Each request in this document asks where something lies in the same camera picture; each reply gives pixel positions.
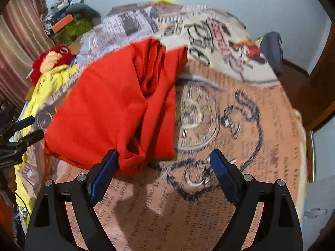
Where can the white door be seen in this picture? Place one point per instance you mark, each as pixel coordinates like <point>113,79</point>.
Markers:
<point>324,154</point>

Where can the pile of clutter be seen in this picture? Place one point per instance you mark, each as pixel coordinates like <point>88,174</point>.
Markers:
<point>76,13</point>

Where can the striped brown curtain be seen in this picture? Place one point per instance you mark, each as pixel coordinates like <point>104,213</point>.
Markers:
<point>18,44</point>

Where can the printed blanket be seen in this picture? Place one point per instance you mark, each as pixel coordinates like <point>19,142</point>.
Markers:
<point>209,188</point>

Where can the orange box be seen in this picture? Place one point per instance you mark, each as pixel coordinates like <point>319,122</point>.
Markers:
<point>62,23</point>

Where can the red plush toy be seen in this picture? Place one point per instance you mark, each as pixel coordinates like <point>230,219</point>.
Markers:
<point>53,57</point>

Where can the purple grey backpack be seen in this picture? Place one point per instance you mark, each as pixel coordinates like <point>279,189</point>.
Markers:
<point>273,49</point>

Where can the red garment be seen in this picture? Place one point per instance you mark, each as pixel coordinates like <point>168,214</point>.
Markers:
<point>104,102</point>

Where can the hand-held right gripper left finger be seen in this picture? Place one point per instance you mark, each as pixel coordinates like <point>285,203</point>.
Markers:
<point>104,177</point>

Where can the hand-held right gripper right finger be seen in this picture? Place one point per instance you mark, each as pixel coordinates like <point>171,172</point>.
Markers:
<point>225,177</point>

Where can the yellow cloth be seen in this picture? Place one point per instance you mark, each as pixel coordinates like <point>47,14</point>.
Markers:
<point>47,83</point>

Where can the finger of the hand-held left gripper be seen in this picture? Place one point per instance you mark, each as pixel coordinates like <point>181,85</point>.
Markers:
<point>26,121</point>
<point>32,137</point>

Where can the wooden door frame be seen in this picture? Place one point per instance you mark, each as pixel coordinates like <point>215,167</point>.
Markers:
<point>311,157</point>

